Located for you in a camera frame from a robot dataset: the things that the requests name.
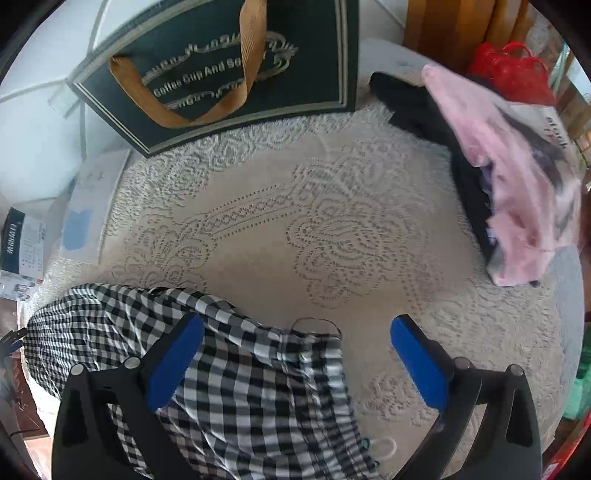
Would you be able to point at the green plastic bag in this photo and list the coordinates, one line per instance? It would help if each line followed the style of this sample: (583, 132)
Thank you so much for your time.
(575, 397)

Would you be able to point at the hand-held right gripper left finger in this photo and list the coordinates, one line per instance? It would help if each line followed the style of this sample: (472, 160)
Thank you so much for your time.
(171, 361)

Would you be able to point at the wooden chair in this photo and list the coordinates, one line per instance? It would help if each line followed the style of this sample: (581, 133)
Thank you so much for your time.
(466, 23)

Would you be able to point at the white lace tablecloth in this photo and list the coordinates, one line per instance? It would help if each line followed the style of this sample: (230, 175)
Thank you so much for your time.
(304, 240)

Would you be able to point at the dark green gift bag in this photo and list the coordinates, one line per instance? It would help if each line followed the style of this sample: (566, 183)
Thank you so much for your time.
(217, 69)

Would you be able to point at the pink garment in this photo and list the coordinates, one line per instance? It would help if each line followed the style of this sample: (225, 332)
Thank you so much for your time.
(512, 184)

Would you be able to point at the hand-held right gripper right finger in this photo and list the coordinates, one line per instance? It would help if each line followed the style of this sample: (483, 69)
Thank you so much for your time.
(421, 364)

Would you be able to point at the white dark blue box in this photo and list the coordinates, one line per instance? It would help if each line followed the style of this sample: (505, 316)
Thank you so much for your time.
(21, 249)

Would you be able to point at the white blue paper box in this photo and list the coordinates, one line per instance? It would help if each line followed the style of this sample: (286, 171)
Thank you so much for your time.
(85, 207)

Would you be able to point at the black white checkered garment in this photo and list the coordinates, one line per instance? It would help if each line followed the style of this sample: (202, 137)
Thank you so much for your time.
(249, 387)

